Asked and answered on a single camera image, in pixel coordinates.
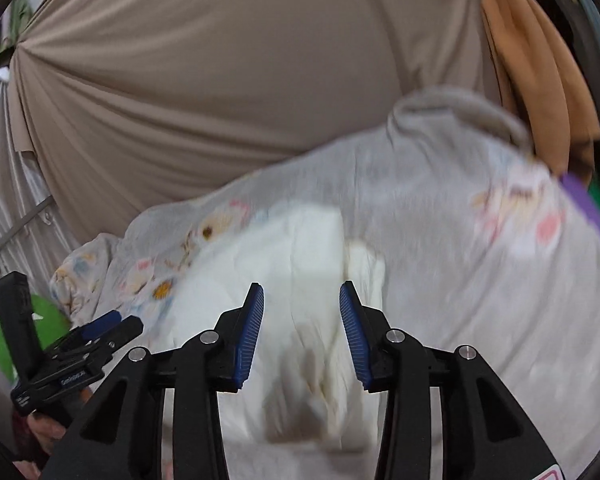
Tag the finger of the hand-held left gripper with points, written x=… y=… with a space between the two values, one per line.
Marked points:
x=102 y=322
x=125 y=332

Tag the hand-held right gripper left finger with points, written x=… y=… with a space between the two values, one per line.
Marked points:
x=250 y=325

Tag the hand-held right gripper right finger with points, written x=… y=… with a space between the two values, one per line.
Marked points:
x=352 y=325

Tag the cream quilted jacket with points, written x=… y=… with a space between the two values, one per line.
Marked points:
x=290 y=260

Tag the dark hanging clothes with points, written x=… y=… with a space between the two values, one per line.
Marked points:
x=590 y=35

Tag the person's left hand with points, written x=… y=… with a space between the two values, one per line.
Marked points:
x=44 y=435

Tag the green round object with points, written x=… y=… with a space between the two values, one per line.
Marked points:
x=50 y=315

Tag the printed grey blanket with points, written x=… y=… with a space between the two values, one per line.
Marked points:
x=455 y=285

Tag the silver satin curtain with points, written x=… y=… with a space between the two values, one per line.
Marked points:
x=10 y=200

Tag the purple cloth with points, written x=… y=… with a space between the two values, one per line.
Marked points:
x=587 y=205

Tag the beige backdrop cloth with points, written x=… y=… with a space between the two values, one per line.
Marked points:
x=230 y=60

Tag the orange hanging garment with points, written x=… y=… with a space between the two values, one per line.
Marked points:
x=545 y=85

